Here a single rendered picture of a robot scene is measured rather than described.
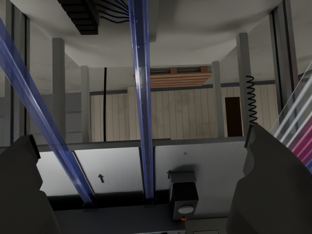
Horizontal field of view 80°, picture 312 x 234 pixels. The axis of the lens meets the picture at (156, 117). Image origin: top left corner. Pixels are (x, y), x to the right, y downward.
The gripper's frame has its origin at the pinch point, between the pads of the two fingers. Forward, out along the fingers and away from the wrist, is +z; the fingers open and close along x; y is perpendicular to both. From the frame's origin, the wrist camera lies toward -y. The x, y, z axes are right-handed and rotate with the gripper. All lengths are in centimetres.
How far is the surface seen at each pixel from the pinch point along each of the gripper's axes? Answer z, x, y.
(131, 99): 354, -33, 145
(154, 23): 45.2, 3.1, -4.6
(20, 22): 46, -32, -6
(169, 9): 48.1, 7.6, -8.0
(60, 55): 57, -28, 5
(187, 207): 7.1, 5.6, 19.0
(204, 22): 54, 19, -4
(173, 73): 268, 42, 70
